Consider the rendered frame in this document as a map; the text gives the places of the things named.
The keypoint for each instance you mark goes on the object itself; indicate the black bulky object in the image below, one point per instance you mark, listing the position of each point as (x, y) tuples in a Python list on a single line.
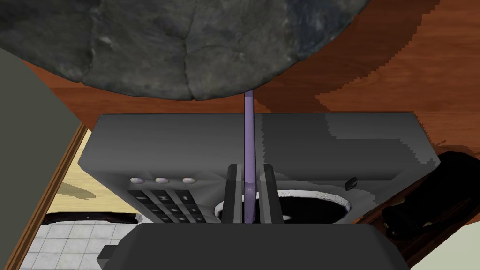
[(438, 195)]

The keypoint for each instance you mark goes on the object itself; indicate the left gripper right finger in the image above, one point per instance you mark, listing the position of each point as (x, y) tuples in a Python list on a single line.
[(268, 195)]

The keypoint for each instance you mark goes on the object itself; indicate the round grey stone table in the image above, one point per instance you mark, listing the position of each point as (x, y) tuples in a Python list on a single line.
[(168, 45)]

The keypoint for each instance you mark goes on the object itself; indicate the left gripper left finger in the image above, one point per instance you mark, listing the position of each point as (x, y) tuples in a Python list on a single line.
[(233, 195)]

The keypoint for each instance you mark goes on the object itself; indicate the small black knob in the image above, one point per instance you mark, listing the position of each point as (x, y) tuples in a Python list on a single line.
[(350, 183)]

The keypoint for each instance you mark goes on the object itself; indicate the grey appliance with keypad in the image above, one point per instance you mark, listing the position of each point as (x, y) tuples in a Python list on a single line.
[(168, 150)]

